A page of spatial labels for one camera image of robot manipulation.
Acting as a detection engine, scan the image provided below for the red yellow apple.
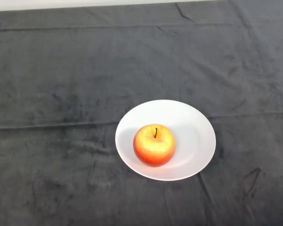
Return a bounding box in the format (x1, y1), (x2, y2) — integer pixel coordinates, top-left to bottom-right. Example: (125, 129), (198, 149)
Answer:
(133, 124), (176, 168)

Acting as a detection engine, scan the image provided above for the white round plate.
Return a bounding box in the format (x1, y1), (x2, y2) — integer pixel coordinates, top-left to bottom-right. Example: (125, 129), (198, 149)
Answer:
(115, 99), (217, 182)

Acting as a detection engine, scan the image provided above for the black velvet cloth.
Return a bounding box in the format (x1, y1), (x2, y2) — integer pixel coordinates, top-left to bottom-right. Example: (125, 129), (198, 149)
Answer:
(0, 0), (283, 226)

